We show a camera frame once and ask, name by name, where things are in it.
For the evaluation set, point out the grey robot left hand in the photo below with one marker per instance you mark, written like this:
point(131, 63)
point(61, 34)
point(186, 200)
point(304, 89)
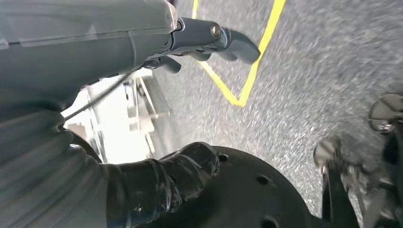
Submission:
point(78, 41)

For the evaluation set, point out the black round robot joint housing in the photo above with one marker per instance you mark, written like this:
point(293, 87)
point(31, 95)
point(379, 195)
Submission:
point(245, 195)

